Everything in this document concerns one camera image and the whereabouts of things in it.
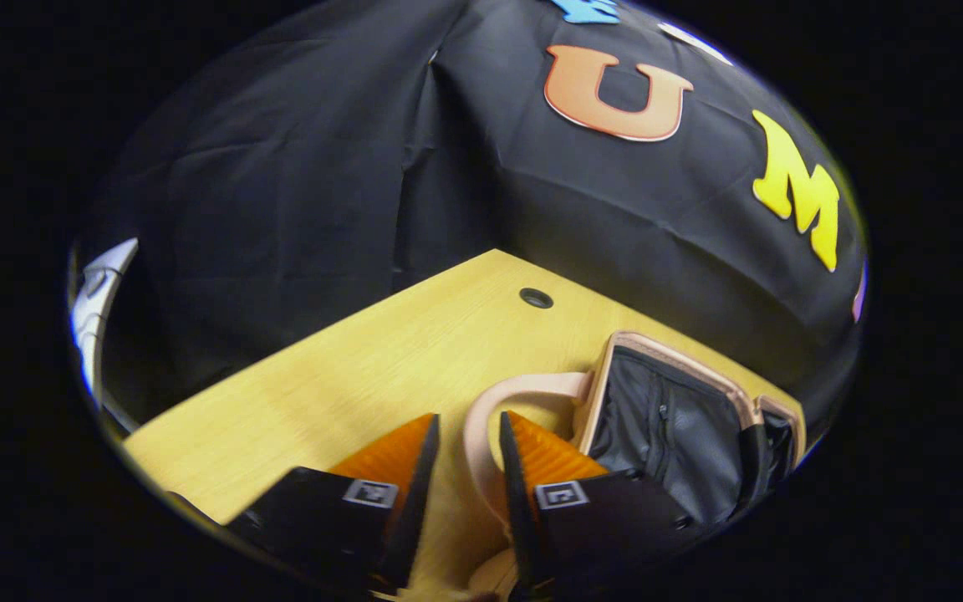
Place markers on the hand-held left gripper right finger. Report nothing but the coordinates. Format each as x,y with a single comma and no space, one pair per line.
517,502

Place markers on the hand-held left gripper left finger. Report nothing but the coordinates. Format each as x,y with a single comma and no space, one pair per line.
415,502

